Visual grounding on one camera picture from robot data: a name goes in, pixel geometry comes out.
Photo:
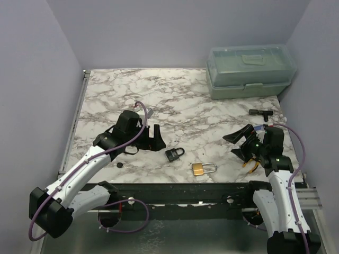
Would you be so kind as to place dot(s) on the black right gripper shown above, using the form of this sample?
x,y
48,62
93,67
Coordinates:
x,y
249,130

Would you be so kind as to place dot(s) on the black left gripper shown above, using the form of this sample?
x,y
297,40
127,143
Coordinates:
x,y
155,144

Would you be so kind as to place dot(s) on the black padlock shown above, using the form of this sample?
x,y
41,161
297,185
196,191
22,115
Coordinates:
x,y
174,154

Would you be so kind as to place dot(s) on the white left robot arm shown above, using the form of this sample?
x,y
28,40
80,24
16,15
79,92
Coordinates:
x,y
54,208

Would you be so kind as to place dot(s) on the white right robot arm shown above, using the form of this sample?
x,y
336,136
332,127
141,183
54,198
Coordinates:
x,y
287,229

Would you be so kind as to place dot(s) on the black T-shaped tool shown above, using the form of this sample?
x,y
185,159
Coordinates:
x,y
264,113

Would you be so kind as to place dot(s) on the brass padlock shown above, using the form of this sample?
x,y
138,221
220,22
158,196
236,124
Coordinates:
x,y
199,168

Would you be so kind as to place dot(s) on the green translucent plastic toolbox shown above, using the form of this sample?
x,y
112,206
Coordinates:
x,y
249,71

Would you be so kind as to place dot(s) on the blue-handled screwdriver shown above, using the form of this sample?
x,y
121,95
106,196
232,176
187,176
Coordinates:
x,y
260,127

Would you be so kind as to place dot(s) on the yellow-handled pliers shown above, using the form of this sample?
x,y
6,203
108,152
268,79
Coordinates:
x,y
254,162

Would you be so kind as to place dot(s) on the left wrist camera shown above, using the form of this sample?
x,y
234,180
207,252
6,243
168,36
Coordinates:
x,y
140,111

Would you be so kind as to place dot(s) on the black base frame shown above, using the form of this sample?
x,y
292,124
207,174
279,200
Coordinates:
x,y
205,201

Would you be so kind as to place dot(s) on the aluminium side rail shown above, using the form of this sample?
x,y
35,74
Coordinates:
x,y
71,136

